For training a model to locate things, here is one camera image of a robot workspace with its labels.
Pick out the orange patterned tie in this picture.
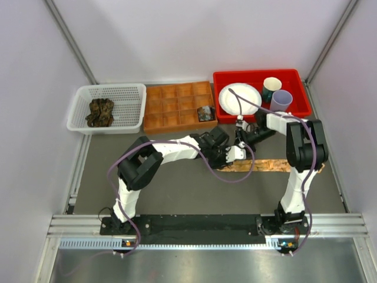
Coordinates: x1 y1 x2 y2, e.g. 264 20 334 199
216 159 325 174

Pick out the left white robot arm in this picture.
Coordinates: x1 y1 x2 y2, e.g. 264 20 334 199
108 127 252 234

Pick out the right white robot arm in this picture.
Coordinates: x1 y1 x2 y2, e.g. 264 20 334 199
235 110 329 235

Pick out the rolled dark patterned tie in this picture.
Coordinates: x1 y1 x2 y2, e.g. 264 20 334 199
197 106 215 122

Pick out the white paper plate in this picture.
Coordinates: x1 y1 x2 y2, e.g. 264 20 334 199
219 83 262 116

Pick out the lavender plastic cup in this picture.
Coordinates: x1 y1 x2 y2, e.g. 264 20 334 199
269 90 293 112

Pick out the green cup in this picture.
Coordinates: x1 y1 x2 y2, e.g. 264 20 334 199
262 77 282 103

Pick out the orange compartment tray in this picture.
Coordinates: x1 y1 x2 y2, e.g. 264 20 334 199
143 81 218 134

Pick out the red plastic bin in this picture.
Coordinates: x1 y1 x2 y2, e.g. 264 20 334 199
213 69 312 124

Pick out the white perforated plastic basket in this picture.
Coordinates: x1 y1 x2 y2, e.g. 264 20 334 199
67 83 147 135

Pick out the dark camouflage tie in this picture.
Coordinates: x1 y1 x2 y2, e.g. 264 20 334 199
85 98 114 127

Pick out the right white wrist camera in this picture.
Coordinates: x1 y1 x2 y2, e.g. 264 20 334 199
236 115 249 131

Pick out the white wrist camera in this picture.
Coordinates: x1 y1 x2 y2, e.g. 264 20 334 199
236 115 249 131
226 141 246 163

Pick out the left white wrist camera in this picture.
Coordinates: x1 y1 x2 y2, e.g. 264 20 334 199
226 141 246 163

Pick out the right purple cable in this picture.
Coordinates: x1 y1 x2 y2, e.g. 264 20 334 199
227 87 318 256

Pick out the purple cable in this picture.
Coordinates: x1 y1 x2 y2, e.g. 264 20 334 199
107 140 256 259
227 87 318 256

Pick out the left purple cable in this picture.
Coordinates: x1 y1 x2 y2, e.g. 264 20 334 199
107 140 256 259

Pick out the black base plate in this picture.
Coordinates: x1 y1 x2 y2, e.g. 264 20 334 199
100 214 309 245

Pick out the slotted cable duct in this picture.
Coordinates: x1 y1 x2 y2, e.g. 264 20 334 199
59 238 297 251

